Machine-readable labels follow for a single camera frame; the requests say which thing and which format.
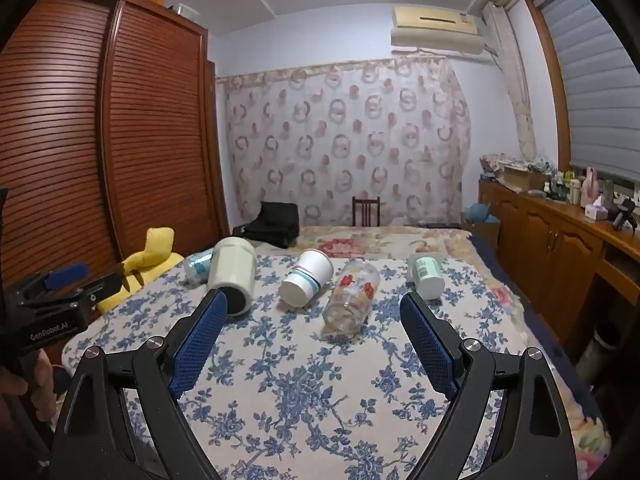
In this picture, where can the cardboard box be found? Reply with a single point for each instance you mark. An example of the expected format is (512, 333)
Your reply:
(522, 177)

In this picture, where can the wooden sideboard cabinet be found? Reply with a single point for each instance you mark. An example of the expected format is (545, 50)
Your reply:
(550, 240)

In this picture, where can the white striped paper cup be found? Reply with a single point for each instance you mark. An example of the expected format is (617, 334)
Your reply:
(307, 276)

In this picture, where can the clear flower-print glass cup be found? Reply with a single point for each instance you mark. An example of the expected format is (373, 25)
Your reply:
(350, 300)

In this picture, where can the brown slatted wooden wardrobe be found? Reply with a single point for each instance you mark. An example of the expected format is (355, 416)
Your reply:
(100, 135)

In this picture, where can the large cream cup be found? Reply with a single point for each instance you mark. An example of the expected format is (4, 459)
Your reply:
(231, 270)

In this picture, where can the black hair dryer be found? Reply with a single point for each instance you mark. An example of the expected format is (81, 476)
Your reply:
(622, 212)

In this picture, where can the pink bottle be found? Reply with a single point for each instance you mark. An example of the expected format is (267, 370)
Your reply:
(589, 185)

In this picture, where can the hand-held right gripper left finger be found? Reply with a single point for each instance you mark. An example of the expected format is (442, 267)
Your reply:
(197, 340)

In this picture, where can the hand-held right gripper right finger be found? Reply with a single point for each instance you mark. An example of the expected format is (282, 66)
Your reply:
(431, 342)

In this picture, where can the grey window blind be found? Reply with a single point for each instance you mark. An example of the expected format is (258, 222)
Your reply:
(595, 85)

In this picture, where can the blue cloth bundle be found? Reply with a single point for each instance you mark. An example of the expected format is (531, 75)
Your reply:
(481, 212)

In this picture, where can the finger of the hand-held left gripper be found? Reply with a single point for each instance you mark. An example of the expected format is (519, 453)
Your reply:
(65, 275)
(102, 285)

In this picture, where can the black bag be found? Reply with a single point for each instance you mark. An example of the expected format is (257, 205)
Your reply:
(272, 222)

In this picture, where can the yellow plush toy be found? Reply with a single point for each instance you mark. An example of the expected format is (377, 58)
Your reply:
(150, 257)

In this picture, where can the dark wooden chair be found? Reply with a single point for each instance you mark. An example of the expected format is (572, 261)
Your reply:
(366, 210)

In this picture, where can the clear storage box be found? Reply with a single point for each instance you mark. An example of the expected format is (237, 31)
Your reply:
(184, 10)

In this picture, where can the white tissue box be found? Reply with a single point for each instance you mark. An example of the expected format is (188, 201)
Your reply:
(597, 210)

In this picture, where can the person's left hand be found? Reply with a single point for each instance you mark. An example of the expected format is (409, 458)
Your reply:
(42, 380)

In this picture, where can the white and green cup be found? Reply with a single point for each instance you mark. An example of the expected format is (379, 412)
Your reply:
(425, 275)

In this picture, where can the white air conditioner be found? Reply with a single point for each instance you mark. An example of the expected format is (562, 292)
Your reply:
(435, 30)

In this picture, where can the blue floral blanket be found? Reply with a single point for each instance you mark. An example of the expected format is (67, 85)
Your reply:
(300, 390)

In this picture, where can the gathered floral curtain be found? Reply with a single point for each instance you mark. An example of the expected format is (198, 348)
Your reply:
(517, 95)

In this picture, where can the grey cylindrical bin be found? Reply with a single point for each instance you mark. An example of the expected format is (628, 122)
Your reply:
(597, 355)

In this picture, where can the dark blue bed sheet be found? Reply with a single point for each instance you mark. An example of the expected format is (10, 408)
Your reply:
(520, 300)

